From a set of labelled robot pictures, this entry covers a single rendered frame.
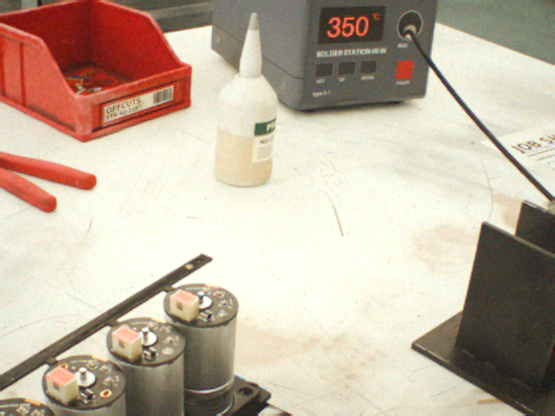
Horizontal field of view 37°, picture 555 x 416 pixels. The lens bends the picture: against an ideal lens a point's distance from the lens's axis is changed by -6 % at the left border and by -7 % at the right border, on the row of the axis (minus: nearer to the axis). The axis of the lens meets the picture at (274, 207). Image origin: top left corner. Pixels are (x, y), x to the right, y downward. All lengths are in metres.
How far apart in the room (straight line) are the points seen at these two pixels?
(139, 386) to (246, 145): 0.25
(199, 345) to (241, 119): 0.23
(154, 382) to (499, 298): 0.16
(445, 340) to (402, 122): 0.27
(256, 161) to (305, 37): 0.12
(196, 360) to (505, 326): 0.14
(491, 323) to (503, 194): 0.19
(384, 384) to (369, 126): 0.29
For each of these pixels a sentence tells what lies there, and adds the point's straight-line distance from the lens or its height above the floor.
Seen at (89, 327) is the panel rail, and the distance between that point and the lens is 0.28.
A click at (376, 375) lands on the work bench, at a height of 0.75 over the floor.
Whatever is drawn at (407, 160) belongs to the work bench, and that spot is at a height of 0.75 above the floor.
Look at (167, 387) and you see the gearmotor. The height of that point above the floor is 0.80.
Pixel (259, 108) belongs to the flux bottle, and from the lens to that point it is 0.49.
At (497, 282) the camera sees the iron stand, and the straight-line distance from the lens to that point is 0.36.
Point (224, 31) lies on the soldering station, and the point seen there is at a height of 0.78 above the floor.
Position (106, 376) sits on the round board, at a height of 0.81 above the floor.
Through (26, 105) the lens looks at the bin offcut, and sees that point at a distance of 0.61.
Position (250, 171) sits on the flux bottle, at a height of 0.76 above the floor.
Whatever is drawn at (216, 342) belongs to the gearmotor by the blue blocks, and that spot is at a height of 0.80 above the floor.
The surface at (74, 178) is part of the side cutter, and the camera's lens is 0.50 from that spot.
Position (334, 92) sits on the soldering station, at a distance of 0.62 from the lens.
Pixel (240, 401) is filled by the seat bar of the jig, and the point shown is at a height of 0.77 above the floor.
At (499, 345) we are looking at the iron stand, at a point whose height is 0.77.
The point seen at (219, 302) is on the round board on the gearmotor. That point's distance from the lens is 0.29.
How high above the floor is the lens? 0.97
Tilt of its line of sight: 27 degrees down
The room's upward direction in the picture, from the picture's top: 5 degrees clockwise
